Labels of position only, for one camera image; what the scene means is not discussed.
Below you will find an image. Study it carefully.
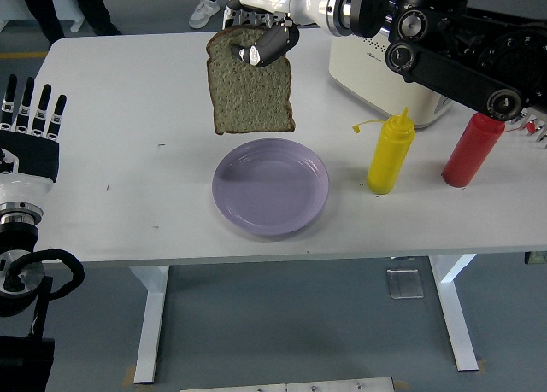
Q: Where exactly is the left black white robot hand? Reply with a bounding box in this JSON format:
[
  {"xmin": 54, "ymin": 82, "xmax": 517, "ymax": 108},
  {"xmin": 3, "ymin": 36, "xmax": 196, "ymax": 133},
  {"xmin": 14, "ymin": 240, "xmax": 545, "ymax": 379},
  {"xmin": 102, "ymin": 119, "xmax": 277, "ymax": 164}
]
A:
[{"xmin": 0, "ymin": 73, "xmax": 68, "ymax": 205}]

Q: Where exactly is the brown bread slice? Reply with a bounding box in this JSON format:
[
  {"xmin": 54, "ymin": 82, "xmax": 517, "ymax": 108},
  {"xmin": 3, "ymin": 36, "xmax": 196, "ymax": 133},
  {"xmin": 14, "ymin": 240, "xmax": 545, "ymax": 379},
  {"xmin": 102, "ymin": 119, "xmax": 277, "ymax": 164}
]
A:
[{"xmin": 205, "ymin": 23, "xmax": 297, "ymax": 136}]

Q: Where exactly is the cream silver toaster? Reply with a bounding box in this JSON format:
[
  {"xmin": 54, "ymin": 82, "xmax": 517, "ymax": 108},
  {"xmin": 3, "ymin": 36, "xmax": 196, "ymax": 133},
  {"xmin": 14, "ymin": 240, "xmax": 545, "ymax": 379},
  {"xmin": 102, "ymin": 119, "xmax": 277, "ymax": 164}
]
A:
[{"xmin": 327, "ymin": 24, "xmax": 454, "ymax": 131}]

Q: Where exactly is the purple round plate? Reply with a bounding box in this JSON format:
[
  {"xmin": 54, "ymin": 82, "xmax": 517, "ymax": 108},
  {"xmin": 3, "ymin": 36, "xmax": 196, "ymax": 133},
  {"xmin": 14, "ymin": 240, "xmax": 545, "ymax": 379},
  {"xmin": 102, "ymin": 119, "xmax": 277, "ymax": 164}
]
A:
[{"xmin": 211, "ymin": 137, "xmax": 331, "ymax": 238}]

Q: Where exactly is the person with white sneakers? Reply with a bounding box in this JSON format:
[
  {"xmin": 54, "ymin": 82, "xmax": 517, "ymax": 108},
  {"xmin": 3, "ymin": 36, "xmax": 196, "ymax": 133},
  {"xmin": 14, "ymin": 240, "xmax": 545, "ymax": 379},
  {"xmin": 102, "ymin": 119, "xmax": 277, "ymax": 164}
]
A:
[{"xmin": 189, "ymin": 0, "xmax": 221, "ymax": 30}]

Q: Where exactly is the person in dark shoes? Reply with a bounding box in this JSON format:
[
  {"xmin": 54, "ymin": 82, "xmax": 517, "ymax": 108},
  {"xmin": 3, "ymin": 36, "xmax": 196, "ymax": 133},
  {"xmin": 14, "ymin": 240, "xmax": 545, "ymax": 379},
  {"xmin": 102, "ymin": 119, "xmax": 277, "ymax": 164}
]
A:
[{"xmin": 15, "ymin": 0, "xmax": 123, "ymax": 47}]

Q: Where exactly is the white stand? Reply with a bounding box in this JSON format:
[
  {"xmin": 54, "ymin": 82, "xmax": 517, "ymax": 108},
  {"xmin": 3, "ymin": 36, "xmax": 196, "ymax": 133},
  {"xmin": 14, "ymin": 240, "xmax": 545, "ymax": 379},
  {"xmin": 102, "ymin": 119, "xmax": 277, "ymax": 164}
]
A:
[{"xmin": 0, "ymin": 0, "xmax": 88, "ymax": 32}]

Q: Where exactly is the yellow squeeze bottle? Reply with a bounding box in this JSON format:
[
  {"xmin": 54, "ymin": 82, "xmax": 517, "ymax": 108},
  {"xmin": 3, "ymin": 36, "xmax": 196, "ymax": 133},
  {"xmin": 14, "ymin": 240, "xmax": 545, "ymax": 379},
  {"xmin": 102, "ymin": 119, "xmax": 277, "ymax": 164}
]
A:
[{"xmin": 351, "ymin": 106, "xmax": 416, "ymax": 196}]

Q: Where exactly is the white table leg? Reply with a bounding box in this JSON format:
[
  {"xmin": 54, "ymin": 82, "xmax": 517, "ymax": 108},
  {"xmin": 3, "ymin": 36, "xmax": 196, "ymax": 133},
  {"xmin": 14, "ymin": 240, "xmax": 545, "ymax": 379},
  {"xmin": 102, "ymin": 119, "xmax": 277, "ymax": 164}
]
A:
[
  {"xmin": 429, "ymin": 254, "xmax": 479, "ymax": 372},
  {"xmin": 129, "ymin": 261, "xmax": 170, "ymax": 384}
]

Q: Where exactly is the red squeeze bottle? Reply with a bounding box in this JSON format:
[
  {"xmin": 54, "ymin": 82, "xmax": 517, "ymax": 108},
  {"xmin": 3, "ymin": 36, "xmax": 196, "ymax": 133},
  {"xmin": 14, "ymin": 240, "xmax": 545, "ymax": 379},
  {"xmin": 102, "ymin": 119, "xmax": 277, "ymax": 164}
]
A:
[{"xmin": 441, "ymin": 112, "xmax": 538, "ymax": 189}]

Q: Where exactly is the silver toast rack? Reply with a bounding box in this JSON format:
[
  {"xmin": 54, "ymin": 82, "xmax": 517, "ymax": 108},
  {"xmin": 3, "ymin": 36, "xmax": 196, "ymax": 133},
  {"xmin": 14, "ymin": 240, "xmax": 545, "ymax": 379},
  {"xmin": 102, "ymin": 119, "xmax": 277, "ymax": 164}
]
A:
[{"xmin": 510, "ymin": 105, "xmax": 547, "ymax": 148}]

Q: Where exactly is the silver floor hatch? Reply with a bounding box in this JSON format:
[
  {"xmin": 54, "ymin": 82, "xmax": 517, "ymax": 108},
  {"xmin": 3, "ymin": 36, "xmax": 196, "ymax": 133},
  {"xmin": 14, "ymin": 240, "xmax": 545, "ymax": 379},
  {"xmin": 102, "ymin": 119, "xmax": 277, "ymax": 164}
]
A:
[{"xmin": 386, "ymin": 267, "xmax": 426, "ymax": 301}]

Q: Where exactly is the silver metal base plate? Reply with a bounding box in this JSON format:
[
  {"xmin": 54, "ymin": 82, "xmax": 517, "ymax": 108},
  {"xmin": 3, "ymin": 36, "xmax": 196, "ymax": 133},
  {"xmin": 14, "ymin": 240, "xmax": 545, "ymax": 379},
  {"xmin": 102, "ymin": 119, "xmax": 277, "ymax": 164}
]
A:
[{"xmin": 179, "ymin": 377, "xmax": 397, "ymax": 392}]

